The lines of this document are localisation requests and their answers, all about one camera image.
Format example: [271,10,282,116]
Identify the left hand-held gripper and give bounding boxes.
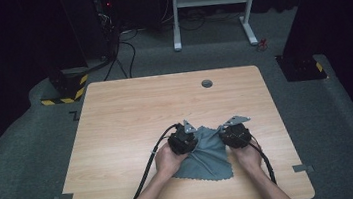
[165,117,202,158]

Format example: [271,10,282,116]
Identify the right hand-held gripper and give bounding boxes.
[216,113,254,152]

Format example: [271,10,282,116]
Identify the grey-blue microfibre cloth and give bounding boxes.
[167,122,236,186]

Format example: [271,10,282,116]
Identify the person's left hand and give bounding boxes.
[153,141,191,182]

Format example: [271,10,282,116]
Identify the person's right hand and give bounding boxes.
[229,139,264,175]

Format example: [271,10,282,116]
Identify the grey round table grommet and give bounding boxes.
[200,78,214,90]

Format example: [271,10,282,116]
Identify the grey tape strip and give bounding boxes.
[52,192,75,199]
[292,162,316,175]

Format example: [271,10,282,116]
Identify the black stand base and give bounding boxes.
[274,50,328,85]

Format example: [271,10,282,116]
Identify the small red floor item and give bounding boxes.
[255,37,269,53]

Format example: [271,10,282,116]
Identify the black yellow striped base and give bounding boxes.
[38,66,92,108]

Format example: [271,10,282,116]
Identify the dark equipment tower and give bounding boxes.
[92,0,124,61]

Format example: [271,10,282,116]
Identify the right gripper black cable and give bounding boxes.
[248,132,279,188]

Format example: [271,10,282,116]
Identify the black floor cables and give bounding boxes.
[98,29,145,83]

